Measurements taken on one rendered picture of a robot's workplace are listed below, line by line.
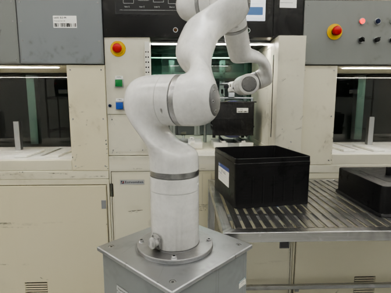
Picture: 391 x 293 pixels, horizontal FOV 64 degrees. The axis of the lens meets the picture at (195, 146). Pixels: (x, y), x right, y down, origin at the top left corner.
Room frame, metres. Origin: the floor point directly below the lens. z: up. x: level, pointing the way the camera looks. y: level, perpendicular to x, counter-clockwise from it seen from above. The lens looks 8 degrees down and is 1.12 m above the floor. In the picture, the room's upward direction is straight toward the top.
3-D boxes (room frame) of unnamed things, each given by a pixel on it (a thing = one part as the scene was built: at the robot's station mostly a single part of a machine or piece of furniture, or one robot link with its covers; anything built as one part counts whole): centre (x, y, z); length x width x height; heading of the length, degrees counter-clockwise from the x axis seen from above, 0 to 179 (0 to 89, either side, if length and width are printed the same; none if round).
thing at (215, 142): (1.75, -0.20, 0.89); 0.22 x 0.21 x 0.04; 2
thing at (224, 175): (1.18, -0.24, 0.85); 0.28 x 0.28 x 0.17; 11
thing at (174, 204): (0.75, 0.05, 0.85); 0.19 x 0.19 x 0.18
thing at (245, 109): (1.75, -0.20, 1.06); 0.24 x 0.20 x 0.32; 92
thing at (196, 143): (1.74, 0.07, 0.89); 0.22 x 0.21 x 0.04; 2
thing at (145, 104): (0.76, 0.08, 1.07); 0.19 x 0.12 x 0.24; 66
